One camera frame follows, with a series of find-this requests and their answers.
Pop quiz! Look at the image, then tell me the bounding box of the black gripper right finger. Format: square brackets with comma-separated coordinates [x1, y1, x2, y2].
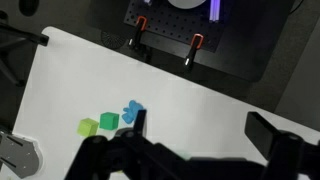
[244, 111, 320, 180]

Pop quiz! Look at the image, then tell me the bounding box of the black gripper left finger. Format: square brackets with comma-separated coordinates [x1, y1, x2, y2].
[64, 109, 188, 180]

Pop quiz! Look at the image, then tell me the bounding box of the blue block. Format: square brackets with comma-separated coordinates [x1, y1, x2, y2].
[121, 99, 145, 125]

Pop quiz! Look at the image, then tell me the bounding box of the lime foam cube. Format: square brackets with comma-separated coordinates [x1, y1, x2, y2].
[76, 117, 100, 138]

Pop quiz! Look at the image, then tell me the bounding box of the green foam cube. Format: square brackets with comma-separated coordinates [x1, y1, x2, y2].
[99, 111, 120, 131]

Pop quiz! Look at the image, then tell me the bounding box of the grey metal plate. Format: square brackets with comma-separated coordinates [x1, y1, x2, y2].
[0, 131, 43, 179]

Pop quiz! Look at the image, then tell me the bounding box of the black round ribbed disc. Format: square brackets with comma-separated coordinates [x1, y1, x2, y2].
[100, 30, 128, 50]

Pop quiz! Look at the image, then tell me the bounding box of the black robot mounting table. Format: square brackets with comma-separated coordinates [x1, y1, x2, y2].
[88, 0, 296, 83]

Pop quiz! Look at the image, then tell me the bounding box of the orange and black clamp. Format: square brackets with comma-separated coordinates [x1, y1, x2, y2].
[128, 15, 148, 51]
[184, 33, 205, 69]

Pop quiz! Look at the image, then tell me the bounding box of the black tripod stand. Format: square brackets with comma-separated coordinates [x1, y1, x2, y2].
[0, 9, 50, 88]

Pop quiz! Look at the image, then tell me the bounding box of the black perforated mounting board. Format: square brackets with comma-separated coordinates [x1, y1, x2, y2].
[123, 0, 231, 54]

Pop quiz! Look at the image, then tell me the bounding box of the purple glowing light strip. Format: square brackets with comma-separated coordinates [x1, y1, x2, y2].
[209, 0, 222, 23]

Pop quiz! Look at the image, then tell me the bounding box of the black round object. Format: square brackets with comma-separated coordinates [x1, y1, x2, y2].
[18, 0, 40, 17]

